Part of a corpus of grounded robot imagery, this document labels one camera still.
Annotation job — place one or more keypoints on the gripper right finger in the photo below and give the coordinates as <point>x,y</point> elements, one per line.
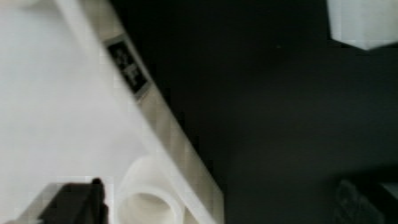
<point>366,203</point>

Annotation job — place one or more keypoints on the white square tabletop part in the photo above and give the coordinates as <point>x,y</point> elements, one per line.
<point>87,127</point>

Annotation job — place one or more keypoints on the white table leg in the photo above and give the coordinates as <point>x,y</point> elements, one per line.
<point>363,22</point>

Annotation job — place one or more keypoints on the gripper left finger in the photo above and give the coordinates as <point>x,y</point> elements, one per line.
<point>76,206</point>

